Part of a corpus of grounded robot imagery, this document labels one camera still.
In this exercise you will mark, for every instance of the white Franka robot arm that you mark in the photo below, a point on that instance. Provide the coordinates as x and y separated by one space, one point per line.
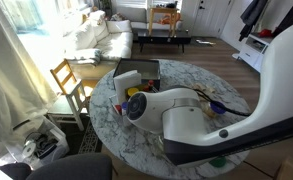
186 110

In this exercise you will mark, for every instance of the dark bottle red cap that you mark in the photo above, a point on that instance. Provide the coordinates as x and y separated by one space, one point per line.
146 88

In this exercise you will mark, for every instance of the red cap sauce bottle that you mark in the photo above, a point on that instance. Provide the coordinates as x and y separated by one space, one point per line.
150 83

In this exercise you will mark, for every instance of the jar with yellow lid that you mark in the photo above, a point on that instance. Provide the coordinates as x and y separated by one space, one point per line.
132 91

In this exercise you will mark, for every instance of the white napkin stack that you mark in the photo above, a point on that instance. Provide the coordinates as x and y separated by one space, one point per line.
127 85

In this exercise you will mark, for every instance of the navy cardboard box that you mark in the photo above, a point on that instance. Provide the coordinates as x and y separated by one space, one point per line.
137 68

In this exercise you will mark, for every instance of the jar with red lid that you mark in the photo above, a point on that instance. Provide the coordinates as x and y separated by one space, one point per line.
118 108

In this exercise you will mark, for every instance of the clear condiment caddy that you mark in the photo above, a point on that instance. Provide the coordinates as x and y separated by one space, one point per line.
112 100

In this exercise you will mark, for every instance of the black coffee table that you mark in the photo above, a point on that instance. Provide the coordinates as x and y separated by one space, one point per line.
164 36

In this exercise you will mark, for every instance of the wooden block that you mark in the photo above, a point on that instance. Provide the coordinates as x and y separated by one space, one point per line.
206 88

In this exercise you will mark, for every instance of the white sofa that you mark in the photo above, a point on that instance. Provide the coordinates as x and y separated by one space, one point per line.
99 36

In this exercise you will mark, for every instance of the jar with blue lid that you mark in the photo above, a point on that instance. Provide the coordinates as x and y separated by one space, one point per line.
217 108

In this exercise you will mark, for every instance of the patterned floor mat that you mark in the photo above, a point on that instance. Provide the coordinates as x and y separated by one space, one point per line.
91 140

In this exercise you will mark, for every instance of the orange object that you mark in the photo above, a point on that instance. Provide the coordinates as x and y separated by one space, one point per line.
168 19

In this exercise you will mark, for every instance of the light grey armchair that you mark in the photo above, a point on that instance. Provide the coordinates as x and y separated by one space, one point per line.
132 15

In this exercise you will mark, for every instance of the small wooden chair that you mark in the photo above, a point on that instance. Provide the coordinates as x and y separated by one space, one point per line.
67 80

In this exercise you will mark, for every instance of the tall wooden side table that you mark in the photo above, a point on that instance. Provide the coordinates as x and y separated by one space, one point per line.
162 10

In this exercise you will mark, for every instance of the low grey side table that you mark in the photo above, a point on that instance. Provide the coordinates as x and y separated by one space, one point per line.
57 109

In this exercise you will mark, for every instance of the white door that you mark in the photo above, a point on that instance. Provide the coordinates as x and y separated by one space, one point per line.
209 16

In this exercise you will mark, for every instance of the green plastic lid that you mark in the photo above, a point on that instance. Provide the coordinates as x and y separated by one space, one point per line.
217 162

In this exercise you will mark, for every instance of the dark grey office chair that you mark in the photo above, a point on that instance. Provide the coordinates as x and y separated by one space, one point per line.
69 166

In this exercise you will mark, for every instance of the white low cabinet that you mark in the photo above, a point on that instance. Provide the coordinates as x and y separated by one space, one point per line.
252 50

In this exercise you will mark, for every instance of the clear plastic storage bin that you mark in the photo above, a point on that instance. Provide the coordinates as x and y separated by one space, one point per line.
42 146

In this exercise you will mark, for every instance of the dark hanging jacket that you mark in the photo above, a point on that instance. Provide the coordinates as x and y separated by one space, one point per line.
251 15

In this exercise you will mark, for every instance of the red item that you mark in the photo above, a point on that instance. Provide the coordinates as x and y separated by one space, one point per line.
265 32

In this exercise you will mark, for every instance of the white curtain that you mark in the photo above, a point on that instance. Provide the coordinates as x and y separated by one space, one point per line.
12 83

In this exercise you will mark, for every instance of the black television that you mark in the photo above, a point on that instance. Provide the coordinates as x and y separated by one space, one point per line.
292 16

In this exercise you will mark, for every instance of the brown cardboard box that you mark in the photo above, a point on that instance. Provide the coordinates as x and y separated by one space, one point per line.
291 168

